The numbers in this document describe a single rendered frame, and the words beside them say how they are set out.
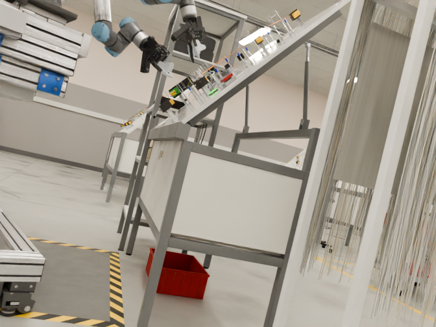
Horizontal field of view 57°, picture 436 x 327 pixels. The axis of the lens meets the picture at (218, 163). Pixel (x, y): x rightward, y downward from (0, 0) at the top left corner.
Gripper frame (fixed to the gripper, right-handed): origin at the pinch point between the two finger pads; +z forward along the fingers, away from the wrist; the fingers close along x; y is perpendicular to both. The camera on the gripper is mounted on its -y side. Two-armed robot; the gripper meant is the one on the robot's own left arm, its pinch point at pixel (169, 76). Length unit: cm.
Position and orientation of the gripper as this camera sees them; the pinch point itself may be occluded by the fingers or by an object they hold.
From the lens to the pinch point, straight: 194.5
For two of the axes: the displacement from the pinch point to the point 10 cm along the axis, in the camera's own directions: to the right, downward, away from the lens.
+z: 6.6, 7.4, -1.3
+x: 4.2, -2.2, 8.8
